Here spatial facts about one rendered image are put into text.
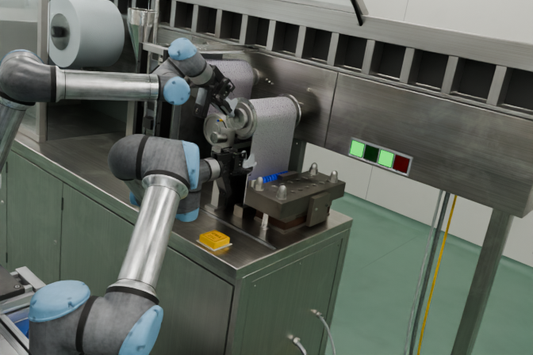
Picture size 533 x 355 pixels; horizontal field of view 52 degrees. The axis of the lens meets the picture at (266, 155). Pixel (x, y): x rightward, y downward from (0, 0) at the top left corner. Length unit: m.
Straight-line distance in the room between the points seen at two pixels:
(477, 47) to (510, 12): 2.42
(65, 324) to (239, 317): 0.70
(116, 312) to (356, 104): 1.19
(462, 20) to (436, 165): 2.55
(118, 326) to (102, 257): 1.10
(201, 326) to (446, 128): 1.04
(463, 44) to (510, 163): 0.40
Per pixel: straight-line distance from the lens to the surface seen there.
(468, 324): 2.21
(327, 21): 2.09
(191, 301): 1.89
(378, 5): 4.64
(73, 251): 2.45
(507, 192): 1.84
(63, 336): 1.22
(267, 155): 1.99
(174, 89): 1.53
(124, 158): 1.37
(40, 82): 1.49
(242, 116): 1.88
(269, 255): 1.75
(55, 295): 1.23
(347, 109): 2.04
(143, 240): 1.25
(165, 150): 1.35
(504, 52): 1.81
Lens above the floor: 1.71
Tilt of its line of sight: 17 degrees down
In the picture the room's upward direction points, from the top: 9 degrees clockwise
